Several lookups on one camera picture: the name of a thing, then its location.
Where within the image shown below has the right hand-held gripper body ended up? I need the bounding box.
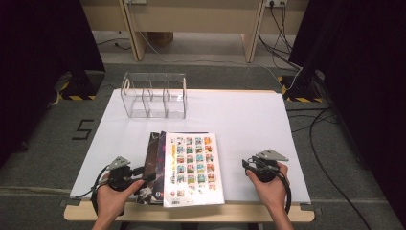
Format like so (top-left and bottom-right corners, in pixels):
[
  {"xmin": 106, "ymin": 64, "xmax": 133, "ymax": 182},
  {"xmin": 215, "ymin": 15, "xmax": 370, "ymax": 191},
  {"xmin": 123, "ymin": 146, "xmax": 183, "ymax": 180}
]
[{"xmin": 250, "ymin": 149, "xmax": 290, "ymax": 184}]

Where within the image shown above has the clear acrylic magazine rack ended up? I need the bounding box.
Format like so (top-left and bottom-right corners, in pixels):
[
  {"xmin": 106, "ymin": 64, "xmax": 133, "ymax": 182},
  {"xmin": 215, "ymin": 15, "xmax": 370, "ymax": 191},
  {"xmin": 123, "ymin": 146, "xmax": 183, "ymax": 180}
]
[{"xmin": 120, "ymin": 72, "xmax": 188, "ymax": 120}]

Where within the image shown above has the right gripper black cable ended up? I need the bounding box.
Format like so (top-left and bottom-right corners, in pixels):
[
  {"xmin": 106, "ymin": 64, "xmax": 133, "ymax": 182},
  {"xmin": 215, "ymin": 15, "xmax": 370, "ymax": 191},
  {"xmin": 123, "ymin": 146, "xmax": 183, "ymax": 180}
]
[{"xmin": 255, "ymin": 156, "xmax": 293, "ymax": 215}]

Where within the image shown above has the white table sheet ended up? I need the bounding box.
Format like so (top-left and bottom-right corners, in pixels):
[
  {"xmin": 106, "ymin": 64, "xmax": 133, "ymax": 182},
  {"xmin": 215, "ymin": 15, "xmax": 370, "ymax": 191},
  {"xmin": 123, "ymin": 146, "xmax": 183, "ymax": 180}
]
[{"xmin": 69, "ymin": 88, "xmax": 312, "ymax": 205}]

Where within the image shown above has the white magazine with green title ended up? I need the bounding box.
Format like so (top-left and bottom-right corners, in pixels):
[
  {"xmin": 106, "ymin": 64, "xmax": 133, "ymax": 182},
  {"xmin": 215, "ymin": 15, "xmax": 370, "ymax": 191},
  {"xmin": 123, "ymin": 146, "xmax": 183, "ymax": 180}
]
[{"xmin": 162, "ymin": 131, "xmax": 225, "ymax": 209}]

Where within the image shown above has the red magazine with white title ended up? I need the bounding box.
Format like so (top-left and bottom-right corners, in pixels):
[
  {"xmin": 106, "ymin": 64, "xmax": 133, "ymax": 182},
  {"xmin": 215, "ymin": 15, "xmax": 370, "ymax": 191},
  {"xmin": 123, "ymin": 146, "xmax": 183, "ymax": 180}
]
[{"xmin": 136, "ymin": 131, "xmax": 161, "ymax": 205}]

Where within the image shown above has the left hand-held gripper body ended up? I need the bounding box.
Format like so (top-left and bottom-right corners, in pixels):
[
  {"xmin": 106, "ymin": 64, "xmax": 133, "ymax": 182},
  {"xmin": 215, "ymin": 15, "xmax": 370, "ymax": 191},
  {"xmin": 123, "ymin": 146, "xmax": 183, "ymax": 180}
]
[{"xmin": 104, "ymin": 155, "xmax": 147, "ymax": 193}]

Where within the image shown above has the grey tape piece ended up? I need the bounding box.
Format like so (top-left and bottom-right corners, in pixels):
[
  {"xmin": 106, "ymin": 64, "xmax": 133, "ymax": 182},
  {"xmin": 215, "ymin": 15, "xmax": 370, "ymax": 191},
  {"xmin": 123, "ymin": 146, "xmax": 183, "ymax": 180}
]
[
  {"xmin": 300, "ymin": 203, "xmax": 324, "ymax": 216},
  {"xmin": 59, "ymin": 196, "xmax": 82, "ymax": 208}
]

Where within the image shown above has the white cable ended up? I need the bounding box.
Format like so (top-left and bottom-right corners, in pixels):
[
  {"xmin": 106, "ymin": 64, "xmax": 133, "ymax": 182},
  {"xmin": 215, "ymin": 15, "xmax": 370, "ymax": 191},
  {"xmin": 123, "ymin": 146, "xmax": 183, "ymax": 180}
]
[{"xmin": 138, "ymin": 30, "xmax": 305, "ymax": 94}]

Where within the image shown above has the black yellow striped stand base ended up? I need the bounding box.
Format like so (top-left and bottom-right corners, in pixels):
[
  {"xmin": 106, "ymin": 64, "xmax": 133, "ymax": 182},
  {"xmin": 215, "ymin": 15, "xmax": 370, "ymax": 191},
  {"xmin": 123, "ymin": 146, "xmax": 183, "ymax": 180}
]
[
  {"xmin": 58, "ymin": 70, "xmax": 106, "ymax": 102},
  {"xmin": 277, "ymin": 69, "xmax": 327, "ymax": 104}
]

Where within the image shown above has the person's left hand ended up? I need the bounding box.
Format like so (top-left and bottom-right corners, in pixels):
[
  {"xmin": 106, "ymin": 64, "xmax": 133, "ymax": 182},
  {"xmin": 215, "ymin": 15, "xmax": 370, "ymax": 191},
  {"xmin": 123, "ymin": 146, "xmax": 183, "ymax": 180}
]
[{"xmin": 95, "ymin": 179, "xmax": 146, "ymax": 221}]

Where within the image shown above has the black curtain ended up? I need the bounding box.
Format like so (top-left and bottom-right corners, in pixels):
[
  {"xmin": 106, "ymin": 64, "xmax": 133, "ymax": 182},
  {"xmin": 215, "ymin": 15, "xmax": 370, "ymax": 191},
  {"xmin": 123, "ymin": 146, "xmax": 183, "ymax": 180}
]
[
  {"xmin": 0, "ymin": 0, "xmax": 106, "ymax": 167},
  {"xmin": 288, "ymin": 0, "xmax": 406, "ymax": 224}
]

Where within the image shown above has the beige office desk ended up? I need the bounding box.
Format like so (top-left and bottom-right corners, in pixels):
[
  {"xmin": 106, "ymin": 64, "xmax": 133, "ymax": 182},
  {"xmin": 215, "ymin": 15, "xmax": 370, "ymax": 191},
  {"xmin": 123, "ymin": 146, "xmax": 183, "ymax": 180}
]
[{"xmin": 79, "ymin": 0, "xmax": 309, "ymax": 64}]

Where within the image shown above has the person's right hand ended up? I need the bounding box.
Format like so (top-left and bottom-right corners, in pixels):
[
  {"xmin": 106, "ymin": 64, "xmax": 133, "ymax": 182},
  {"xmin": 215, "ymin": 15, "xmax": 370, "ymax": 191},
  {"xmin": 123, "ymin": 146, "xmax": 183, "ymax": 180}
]
[{"xmin": 247, "ymin": 164, "xmax": 290, "ymax": 214}]

